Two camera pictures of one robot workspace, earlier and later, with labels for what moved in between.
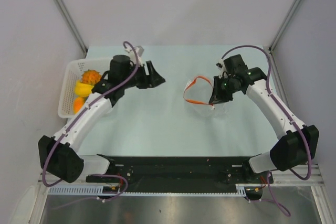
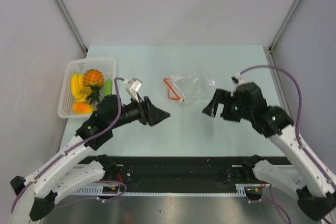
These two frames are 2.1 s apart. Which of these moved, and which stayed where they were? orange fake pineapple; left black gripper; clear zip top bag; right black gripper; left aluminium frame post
Moved: clear zip top bag; right black gripper; left black gripper
Stayed: left aluminium frame post; orange fake pineapple
